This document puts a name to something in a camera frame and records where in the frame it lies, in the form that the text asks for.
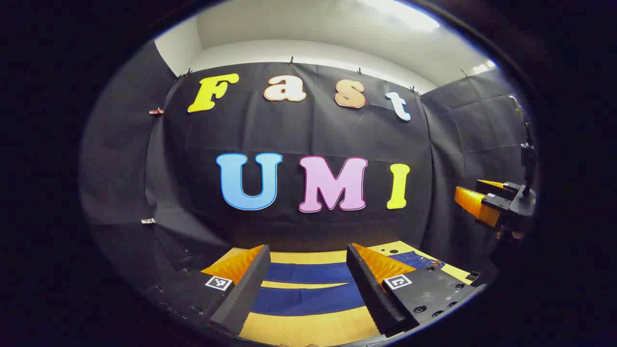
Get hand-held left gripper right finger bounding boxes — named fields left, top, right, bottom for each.
left=346, top=243, right=483, bottom=338

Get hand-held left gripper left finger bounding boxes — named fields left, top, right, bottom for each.
left=142, top=244, right=271, bottom=337

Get blue jeans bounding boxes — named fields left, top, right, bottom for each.
left=251, top=251, right=446, bottom=317

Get black backdrop cloth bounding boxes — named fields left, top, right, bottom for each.
left=80, top=41, right=536, bottom=299

